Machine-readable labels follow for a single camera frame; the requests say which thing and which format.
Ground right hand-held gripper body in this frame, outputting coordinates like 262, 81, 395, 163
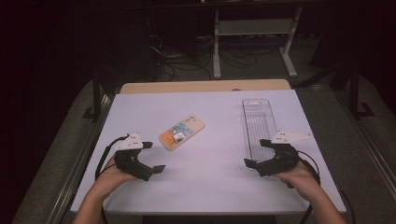
257, 130, 314, 178

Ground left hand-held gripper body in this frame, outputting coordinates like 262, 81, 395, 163
113, 132, 154, 182

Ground clear plastic tray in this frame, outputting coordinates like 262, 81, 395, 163
241, 98, 279, 163

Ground beige painted phone case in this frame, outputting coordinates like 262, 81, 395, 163
158, 115, 205, 152

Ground person's right hand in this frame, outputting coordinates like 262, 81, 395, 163
274, 161, 321, 196

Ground person's left hand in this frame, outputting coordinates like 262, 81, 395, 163
92, 155, 139, 196

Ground black metal stand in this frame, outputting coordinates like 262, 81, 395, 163
347, 60, 375, 120
81, 73, 106, 123

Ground beige wooden table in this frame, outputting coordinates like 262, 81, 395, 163
120, 78, 292, 95

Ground white metal stand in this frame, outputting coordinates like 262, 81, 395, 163
212, 6, 304, 80

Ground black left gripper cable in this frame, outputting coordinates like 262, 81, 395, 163
94, 133, 131, 182

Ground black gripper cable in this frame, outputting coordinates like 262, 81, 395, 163
94, 133, 131, 182
296, 150, 356, 224

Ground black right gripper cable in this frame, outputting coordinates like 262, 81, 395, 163
296, 150, 356, 224

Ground aluminium frame rail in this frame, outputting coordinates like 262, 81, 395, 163
334, 90, 396, 195
46, 92, 115, 224

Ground tangle of floor cables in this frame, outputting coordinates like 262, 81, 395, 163
145, 18, 281, 82

